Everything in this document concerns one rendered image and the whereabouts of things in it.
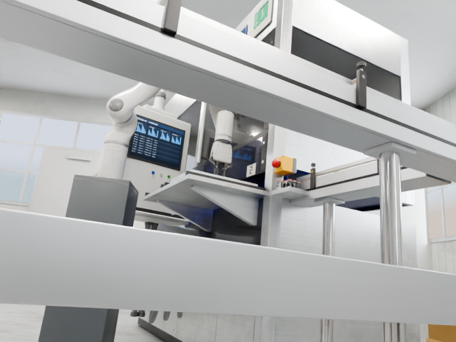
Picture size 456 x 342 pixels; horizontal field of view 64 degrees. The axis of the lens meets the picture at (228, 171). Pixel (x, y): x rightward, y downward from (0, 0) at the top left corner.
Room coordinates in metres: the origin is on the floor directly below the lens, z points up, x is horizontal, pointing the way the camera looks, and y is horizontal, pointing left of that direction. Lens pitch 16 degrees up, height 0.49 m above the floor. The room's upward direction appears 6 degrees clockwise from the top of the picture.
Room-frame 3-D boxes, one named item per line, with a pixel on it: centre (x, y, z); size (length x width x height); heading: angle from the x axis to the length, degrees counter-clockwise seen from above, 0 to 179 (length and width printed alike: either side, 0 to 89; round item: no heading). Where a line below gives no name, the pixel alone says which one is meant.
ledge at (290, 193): (1.60, -0.30, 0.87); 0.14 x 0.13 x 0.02; 116
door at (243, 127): (1.89, -0.09, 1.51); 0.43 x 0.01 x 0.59; 26
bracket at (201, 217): (2.11, 0.22, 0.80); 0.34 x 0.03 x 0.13; 116
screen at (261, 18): (1.82, -0.11, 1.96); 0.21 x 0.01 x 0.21; 26
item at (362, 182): (1.41, -0.51, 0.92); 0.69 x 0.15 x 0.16; 26
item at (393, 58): (2.78, -0.19, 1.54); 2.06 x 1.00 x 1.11; 26
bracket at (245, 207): (1.66, 0.00, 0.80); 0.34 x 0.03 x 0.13; 116
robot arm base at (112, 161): (1.73, 0.56, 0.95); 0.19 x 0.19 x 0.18
